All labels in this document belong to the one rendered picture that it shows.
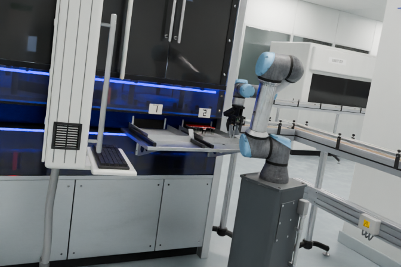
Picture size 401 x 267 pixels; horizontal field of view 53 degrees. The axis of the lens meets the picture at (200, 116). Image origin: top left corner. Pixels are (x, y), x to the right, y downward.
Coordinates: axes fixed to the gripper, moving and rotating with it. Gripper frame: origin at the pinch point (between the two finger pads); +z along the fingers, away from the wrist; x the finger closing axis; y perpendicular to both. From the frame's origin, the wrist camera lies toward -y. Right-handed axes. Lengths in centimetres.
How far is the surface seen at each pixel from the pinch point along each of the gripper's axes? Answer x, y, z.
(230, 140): -1.1, 2.0, 2.1
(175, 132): -28.5, -18.0, 2.6
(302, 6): 444, -484, -190
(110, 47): -88, 32, -42
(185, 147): -37.6, 15.3, 3.8
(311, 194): 84, -10, 42
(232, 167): 31, -39, 30
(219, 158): 9.6, -24.0, 20.2
